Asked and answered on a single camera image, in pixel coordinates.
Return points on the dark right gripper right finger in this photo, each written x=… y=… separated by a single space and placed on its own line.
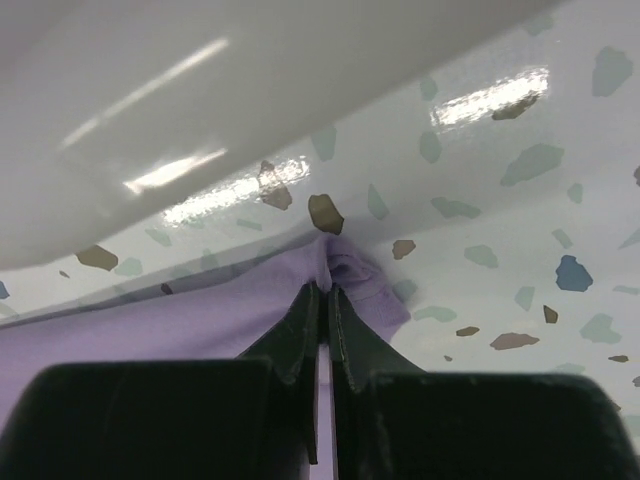
x=393 y=420

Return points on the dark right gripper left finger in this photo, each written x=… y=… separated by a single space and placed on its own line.
x=250 y=417

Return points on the lilac t shirt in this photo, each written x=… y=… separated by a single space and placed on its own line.
x=218 y=322

